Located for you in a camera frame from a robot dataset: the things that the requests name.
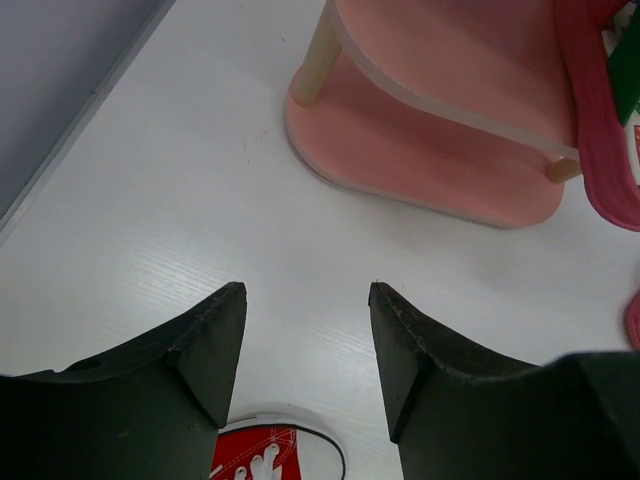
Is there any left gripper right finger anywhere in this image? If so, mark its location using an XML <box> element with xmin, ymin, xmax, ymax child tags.
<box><xmin>368</xmin><ymin>282</ymin><xmax>639</xmax><ymax>479</ymax></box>

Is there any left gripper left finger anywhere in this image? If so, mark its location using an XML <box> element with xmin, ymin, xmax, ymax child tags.
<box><xmin>1</xmin><ymin>282</ymin><xmax>246</xmax><ymax>479</ymax></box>

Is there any pink three-tier shoe shelf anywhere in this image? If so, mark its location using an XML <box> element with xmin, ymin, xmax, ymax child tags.
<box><xmin>285</xmin><ymin>1</ymin><xmax>578</xmax><ymax>229</ymax></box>

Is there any red canvas sneaker left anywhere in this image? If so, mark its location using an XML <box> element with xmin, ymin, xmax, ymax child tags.
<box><xmin>209</xmin><ymin>413</ymin><xmax>348</xmax><ymax>480</ymax></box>

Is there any pink patterned flip-flop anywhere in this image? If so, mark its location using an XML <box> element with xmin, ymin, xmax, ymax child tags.
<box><xmin>554</xmin><ymin>1</ymin><xmax>639</xmax><ymax>232</ymax></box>
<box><xmin>624</xmin><ymin>291</ymin><xmax>640</xmax><ymax>351</ymax></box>

